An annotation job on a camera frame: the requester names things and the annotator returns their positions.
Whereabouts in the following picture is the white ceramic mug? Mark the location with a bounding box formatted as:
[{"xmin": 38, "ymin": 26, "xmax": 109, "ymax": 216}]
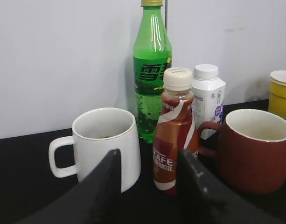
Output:
[{"xmin": 49, "ymin": 107, "xmax": 141, "ymax": 192}]

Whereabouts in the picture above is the brown Nescafe coffee bottle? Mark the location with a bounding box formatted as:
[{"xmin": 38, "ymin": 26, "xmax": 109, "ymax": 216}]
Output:
[{"xmin": 153, "ymin": 67, "xmax": 199, "ymax": 195}]

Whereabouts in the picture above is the red ceramic mug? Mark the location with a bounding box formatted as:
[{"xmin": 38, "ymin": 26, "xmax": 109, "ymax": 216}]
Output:
[{"xmin": 198, "ymin": 109, "xmax": 286, "ymax": 195}]

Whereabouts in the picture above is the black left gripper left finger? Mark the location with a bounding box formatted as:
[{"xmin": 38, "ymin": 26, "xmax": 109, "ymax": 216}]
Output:
[{"xmin": 20, "ymin": 149, "xmax": 121, "ymax": 224}]

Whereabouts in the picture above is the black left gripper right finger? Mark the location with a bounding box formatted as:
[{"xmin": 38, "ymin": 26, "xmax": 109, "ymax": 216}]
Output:
[{"xmin": 177, "ymin": 149, "xmax": 282, "ymax": 224}]

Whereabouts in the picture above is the green Sprite bottle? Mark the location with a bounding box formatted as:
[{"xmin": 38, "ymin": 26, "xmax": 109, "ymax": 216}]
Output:
[{"xmin": 133, "ymin": 0, "xmax": 172, "ymax": 144}]

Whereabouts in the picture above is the white milk carton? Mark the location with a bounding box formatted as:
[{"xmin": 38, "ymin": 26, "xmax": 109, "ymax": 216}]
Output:
[{"xmin": 192, "ymin": 64, "xmax": 226, "ymax": 128}]

